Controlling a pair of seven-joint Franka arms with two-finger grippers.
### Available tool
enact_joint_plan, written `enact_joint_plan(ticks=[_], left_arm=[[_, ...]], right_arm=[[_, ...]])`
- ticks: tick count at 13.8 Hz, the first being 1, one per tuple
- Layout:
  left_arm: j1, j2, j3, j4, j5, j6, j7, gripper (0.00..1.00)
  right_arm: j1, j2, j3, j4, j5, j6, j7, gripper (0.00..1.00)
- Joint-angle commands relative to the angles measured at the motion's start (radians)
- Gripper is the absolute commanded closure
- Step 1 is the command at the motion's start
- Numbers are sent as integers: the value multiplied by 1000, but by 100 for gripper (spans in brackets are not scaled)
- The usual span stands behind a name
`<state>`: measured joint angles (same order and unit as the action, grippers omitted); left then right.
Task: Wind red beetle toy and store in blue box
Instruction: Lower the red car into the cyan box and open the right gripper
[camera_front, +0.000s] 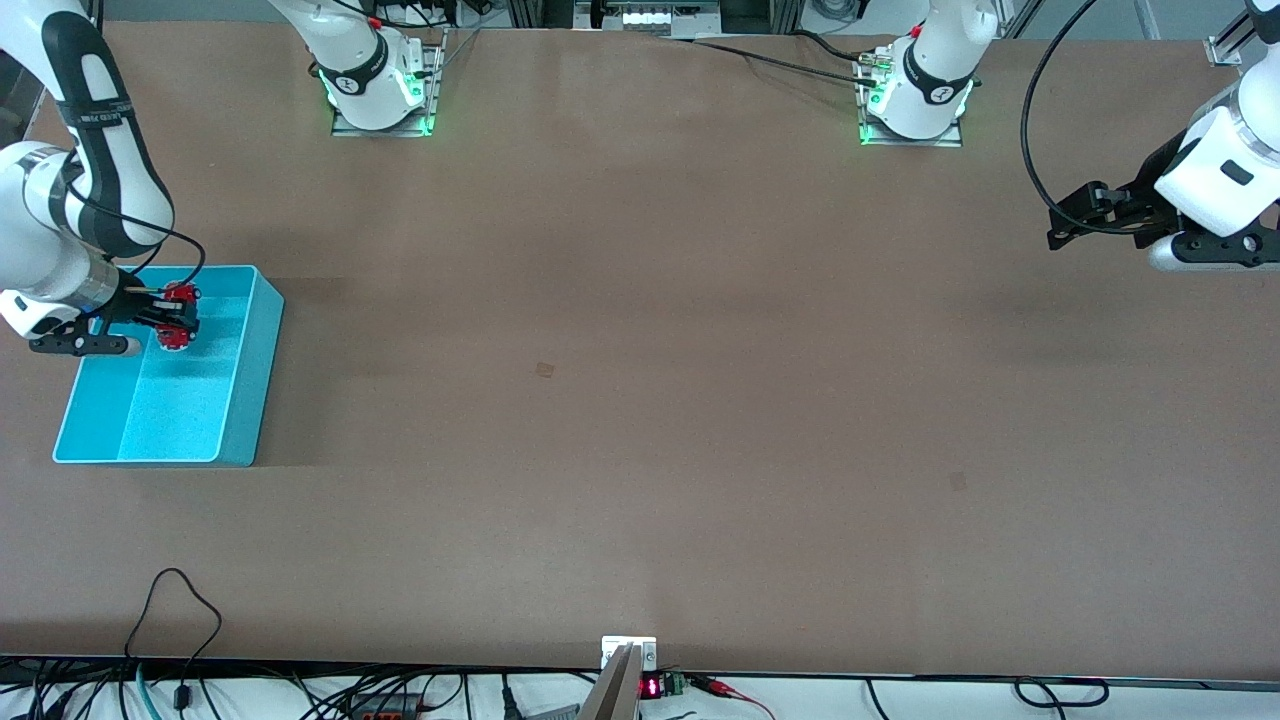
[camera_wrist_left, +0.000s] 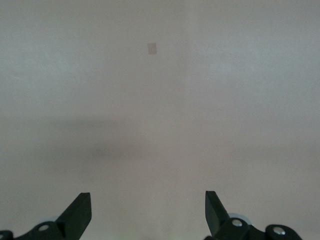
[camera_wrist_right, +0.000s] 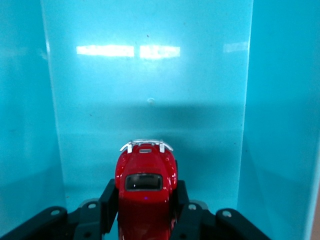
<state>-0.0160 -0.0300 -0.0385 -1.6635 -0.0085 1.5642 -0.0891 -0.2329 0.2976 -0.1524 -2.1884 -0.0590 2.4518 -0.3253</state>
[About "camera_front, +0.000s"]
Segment red beetle toy car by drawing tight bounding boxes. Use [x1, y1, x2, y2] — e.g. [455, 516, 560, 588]
[157, 281, 202, 352]

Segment blue plastic box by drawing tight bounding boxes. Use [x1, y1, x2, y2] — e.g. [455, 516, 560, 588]
[52, 264, 286, 468]

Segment orange power strip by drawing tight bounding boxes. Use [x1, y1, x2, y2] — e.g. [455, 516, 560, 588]
[345, 694, 433, 720]

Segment aluminium frame profile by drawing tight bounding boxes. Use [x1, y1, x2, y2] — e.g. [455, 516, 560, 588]
[1204, 0, 1280, 68]

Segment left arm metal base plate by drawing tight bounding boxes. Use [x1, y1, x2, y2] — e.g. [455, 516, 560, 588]
[857, 48, 964, 149]

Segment thin black looped cable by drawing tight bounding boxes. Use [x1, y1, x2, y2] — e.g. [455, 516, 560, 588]
[124, 568, 224, 713]

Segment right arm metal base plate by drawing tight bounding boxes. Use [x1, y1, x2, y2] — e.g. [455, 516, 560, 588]
[330, 28, 449, 139]

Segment black cable on table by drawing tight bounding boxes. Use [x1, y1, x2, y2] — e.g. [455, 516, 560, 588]
[655, 28, 883, 89]

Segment black cable below table edge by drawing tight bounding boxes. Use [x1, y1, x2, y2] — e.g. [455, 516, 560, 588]
[864, 677, 1111, 720]

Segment red clip lead wires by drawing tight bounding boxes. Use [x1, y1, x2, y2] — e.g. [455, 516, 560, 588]
[688, 675, 777, 720]

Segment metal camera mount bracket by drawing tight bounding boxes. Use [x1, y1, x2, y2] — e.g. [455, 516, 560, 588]
[580, 636, 659, 720]

